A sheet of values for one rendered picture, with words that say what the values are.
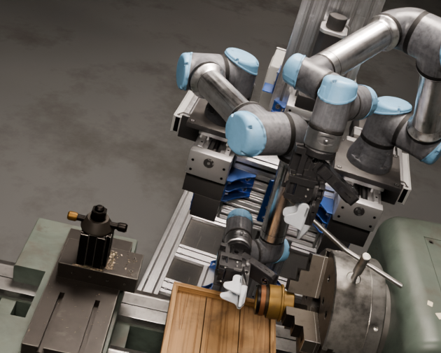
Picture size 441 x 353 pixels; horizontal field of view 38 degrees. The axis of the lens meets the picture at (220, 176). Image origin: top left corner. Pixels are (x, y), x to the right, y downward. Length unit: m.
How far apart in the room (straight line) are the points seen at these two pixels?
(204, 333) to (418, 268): 0.58
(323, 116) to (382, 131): 0.76
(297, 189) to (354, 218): 0.73
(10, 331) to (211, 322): 0.53
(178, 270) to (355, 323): 1.53
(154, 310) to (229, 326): 0.21
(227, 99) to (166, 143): 2.42
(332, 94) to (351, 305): 0.50
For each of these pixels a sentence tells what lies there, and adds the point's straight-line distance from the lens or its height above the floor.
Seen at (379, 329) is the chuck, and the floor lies 1.18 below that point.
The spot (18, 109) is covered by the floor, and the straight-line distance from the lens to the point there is 4.31.
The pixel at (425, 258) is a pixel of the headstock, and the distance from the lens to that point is 1.70.
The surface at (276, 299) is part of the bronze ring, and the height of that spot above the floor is 1.11.
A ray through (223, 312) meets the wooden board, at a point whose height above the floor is 0.89.
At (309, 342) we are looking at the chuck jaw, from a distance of 1.56.
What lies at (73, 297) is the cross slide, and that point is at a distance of 1.68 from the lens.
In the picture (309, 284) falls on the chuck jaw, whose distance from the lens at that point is 1.64.
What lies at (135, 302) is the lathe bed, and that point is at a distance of 1.86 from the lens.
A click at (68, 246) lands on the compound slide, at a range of 1.74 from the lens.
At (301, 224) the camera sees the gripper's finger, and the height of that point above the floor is 1.37.
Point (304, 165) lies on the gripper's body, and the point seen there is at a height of 1.49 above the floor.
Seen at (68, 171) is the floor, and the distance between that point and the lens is 3.79.
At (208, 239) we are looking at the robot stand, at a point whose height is 0.21.
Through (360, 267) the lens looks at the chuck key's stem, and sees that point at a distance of 1.52.
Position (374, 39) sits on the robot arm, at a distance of 1.65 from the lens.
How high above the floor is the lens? 2.17
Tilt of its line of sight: 33 degrees down
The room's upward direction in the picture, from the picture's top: 16 degrees clockwise
